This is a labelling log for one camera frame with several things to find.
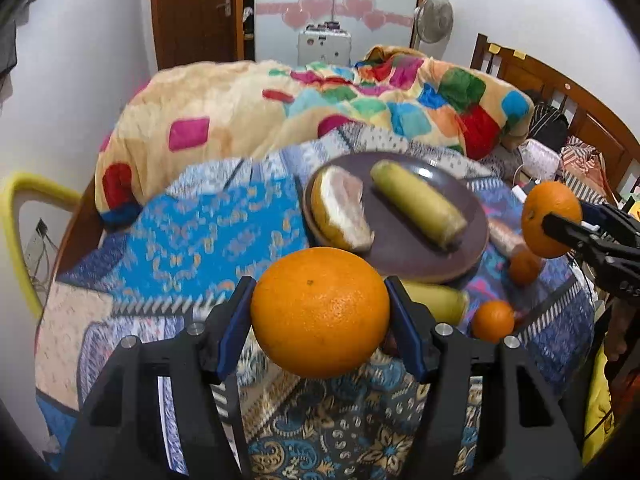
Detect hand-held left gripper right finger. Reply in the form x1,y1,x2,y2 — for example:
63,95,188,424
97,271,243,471
384,275,583,480

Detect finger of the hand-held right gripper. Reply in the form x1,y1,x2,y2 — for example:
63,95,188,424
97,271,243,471
580,200,640,235
542,212,608,261

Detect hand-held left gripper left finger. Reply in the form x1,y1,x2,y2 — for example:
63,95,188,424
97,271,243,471
60,276,258,480

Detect medium orange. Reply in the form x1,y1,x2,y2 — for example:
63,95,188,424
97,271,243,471
521,181,583,259

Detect dark purple plate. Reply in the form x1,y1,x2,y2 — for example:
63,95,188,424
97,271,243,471
302,151,490,283

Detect large orange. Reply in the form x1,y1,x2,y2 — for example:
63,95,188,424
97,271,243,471
250,247,391,380

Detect green banana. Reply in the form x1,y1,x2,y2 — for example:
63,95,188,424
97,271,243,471
400,280,471,326
370,160,468,250

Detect striped pink cloth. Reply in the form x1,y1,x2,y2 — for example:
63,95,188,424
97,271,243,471
560,136,613,196

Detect small orange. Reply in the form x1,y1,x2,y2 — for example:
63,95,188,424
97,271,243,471
509,250,543,286
471,300,516,343

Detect white bag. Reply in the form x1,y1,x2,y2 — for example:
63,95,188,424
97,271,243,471
520,139,563,181

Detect black striped bag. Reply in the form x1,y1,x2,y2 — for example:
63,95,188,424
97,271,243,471
527,102,571,153

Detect blue patterned bedsheet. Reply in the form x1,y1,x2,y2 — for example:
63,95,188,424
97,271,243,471
35,125,596,480

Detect wooden headboard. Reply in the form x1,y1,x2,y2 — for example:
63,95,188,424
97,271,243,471
470,33,640,201

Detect peeled pomelo piece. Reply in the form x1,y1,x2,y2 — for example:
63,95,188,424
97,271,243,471
311,166,376,253

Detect yellow cloth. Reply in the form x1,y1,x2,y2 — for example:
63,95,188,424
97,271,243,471
582,345,621,461

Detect colourful patchwork blanket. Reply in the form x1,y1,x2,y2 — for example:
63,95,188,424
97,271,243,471
95,45,535,231

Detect yellow chair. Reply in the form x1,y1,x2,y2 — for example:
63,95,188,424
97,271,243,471
0,171,83,321

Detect standing fan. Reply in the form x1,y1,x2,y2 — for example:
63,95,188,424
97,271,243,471
412,0,455,53

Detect brown wooden door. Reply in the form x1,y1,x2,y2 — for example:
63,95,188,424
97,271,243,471
150,0,246,72

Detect dark hanging clothes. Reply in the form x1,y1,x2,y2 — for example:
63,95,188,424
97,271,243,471
0,5,18,81

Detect wall socket with cables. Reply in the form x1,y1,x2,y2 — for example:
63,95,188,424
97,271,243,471
25,217,57,281

